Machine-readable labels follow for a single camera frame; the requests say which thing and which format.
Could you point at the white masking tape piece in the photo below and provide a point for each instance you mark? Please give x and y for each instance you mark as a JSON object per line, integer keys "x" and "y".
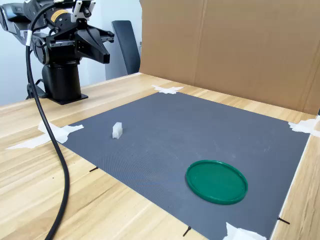
{"x": 305, "y": 126}
{"x": 167, "y": 88}
{"x": 60, "y": 133}
{"x": 237, "y": 233}

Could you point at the brown cardboard partition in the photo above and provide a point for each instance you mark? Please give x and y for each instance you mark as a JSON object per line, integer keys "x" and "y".
{"x": 237, "y": 50}

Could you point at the dark grey mat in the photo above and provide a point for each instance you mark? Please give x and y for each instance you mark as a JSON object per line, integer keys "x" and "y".
{"x": 175, "y": 140}

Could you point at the dark grey chair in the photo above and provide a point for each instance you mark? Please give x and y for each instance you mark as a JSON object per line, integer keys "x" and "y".
{"x": 126, "y": 45}

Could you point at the round green lid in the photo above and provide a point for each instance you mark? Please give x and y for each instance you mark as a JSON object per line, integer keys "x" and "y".
{"x": 216, "y": 182}

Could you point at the small white plastic terminal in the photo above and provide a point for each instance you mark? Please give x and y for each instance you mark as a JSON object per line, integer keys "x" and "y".
{"x": 117, "y": 130}

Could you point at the white gripper camera box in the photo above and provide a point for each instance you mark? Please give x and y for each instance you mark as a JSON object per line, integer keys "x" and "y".
{"x": 81, "y": 10}

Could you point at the small black screw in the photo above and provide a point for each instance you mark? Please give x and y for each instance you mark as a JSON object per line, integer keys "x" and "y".
{"x": 283, "y": 220}
{"x": 93, "y": 169}
{"x": 187, "y": 231}

